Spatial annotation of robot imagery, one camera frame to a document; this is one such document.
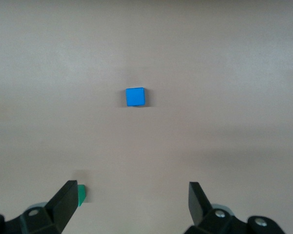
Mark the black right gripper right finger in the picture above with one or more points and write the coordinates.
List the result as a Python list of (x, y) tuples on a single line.
[(200, 207)]

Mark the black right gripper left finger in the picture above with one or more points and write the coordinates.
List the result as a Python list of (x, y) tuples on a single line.
[(61, 207)]

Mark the blue wooden block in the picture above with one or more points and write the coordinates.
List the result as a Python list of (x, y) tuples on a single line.
[(135, 97)]

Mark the green wooden block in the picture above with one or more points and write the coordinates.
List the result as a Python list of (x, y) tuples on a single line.
[(81, 195)]

